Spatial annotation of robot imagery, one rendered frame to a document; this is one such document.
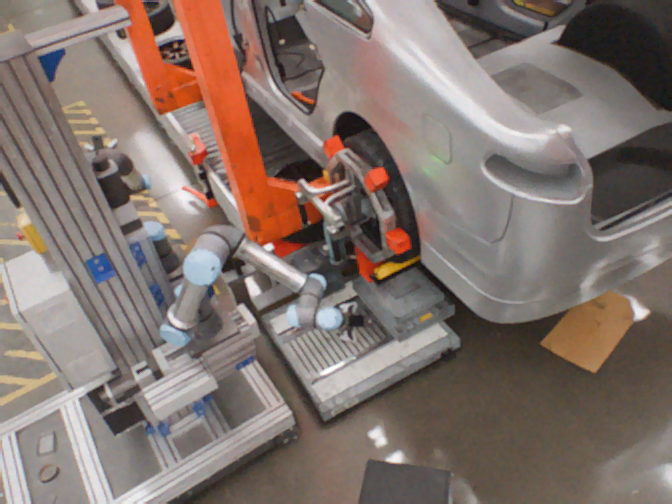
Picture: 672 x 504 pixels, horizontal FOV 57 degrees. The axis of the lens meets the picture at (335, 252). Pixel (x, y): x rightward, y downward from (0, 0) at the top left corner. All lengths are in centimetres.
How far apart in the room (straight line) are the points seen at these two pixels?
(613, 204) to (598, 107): 65
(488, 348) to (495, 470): 70
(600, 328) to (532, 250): 146
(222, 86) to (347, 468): 184
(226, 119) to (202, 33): 41
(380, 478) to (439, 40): 168
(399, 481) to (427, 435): 55
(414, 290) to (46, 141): 203
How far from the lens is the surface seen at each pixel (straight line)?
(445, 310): 341
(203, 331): 258
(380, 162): 275
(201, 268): 207
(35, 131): 220
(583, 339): 353
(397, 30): 242
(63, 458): 333
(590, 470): 310
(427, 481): 263
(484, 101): 208
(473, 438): 312
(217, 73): 289
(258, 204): 325
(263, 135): 492
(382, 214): 273
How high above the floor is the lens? 266
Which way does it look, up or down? 41 degrees down
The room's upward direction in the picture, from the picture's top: 11 degrees counter-clockwise
